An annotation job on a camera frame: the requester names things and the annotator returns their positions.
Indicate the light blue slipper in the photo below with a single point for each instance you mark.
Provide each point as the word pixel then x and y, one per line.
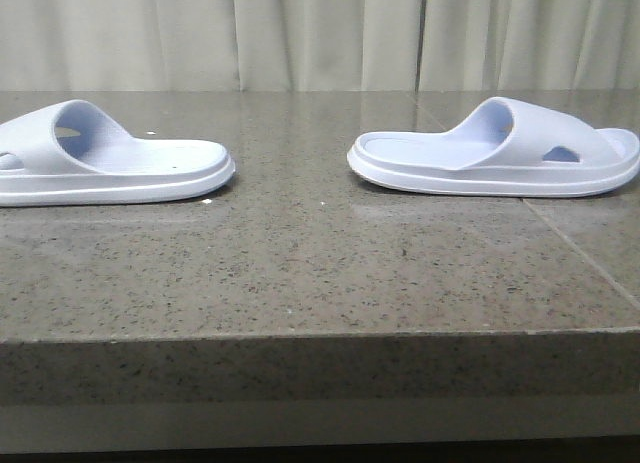
pixel 505 147
pixel 74 153

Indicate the beige pleated curtain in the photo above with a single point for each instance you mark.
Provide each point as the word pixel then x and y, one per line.
pixel 319 45

